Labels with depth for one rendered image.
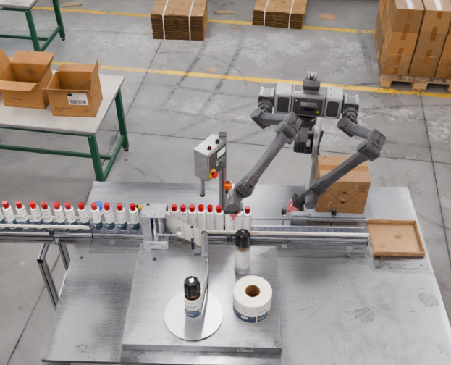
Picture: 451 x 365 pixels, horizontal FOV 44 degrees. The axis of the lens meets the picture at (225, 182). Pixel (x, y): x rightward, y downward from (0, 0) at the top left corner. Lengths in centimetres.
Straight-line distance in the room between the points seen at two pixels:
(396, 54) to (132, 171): 299
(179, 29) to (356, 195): 409
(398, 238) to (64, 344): 200
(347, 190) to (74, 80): 238
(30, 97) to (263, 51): 312
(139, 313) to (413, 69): 428
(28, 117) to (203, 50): 283
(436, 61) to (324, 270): 354
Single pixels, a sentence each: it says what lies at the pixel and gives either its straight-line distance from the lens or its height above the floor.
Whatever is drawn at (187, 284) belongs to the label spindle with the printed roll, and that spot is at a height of 118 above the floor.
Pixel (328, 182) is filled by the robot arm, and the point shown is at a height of 132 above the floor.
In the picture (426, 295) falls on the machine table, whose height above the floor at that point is 83.
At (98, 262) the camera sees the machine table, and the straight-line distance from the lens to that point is 337.
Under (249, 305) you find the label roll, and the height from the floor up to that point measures 102.
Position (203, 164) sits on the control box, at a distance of 303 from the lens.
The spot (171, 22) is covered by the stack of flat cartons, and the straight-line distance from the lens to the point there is 700.
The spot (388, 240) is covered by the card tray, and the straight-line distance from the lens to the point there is 354.
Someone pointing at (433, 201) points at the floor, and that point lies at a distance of 512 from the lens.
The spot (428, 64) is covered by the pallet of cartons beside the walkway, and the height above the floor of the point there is 30.
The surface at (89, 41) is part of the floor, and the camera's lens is 722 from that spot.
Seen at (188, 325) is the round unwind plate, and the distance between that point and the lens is 298.
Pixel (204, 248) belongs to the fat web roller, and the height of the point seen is 96.
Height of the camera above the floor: 339
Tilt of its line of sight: 43 degrees down
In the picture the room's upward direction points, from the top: straight up
